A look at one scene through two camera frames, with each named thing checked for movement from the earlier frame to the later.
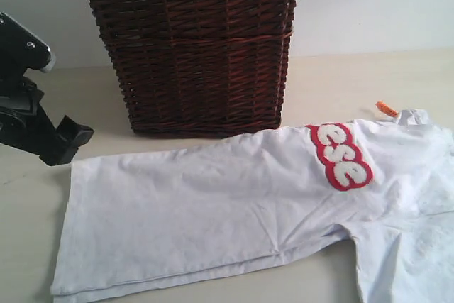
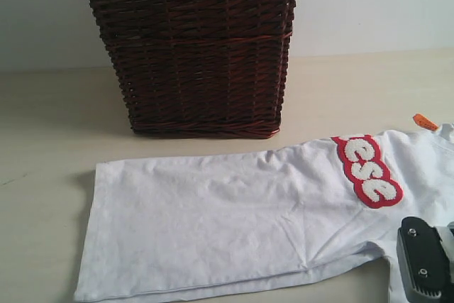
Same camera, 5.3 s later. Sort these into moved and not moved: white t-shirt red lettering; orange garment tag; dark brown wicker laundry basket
Moved: orange garment tag; white t-shirt red lettering
Not moved: dark brown wicker laundry basket
